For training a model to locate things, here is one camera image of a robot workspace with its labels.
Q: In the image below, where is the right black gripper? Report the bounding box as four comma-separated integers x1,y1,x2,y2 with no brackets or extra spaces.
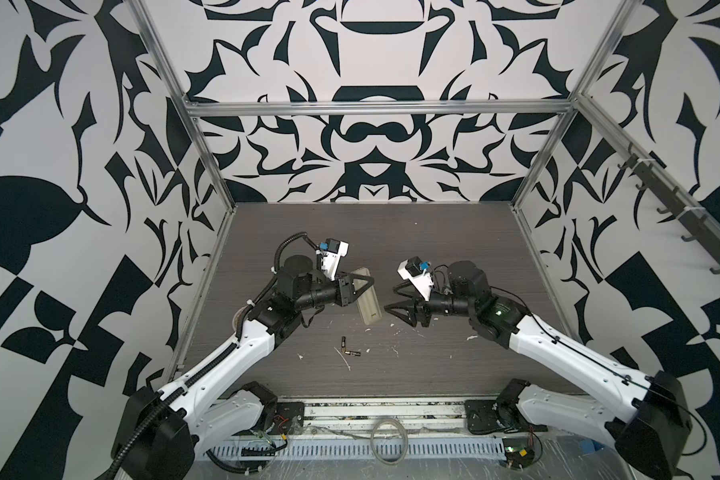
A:
385,279,478,328

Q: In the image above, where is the white remote control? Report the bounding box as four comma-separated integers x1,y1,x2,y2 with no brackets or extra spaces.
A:
356,286,382,326

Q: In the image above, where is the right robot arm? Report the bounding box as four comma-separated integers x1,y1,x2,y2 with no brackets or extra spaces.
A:
384,257,692,479

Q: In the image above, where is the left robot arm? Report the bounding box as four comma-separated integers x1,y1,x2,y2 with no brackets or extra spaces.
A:
101,255,374,479

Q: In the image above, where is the small green circuit board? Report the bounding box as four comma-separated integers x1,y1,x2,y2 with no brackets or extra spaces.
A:
500,435,543,471

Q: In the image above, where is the blue tape piece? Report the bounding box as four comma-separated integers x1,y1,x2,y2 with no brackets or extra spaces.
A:
579,439,603,455

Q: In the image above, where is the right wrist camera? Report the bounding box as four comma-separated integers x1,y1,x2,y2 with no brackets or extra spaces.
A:
397,256,434,301

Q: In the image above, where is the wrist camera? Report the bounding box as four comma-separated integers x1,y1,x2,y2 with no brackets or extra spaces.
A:
317,238,349,281
397,256,434,301

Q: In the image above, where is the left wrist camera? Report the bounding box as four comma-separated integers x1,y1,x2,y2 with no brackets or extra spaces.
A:
317,238,349,281

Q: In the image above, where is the coiled grey cable loop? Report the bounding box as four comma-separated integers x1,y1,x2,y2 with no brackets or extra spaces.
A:
368,416,410,466

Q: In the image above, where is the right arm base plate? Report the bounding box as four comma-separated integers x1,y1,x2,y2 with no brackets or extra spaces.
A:
464,399,548,435

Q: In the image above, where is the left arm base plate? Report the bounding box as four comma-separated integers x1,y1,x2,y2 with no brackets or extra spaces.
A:
247,401,306,434

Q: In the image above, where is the white slotted cable duct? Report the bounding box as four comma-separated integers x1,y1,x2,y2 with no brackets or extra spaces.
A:
213,437,505,461

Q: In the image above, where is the wall hook rail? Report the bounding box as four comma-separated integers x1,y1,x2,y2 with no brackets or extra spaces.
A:
616,143,720,275

